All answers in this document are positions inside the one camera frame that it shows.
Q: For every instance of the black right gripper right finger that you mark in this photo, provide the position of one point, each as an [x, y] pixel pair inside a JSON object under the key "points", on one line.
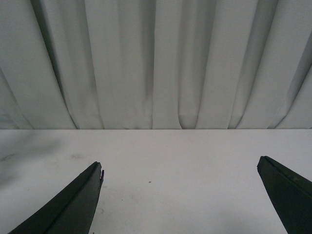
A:
{"points": [[290, 194]]}

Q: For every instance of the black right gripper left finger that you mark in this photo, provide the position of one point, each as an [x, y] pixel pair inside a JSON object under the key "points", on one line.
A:
{"points": [[72, 210]]}

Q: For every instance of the white pleated curtain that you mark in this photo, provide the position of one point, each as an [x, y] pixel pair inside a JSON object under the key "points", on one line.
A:
{"points": [[155, 64]]}

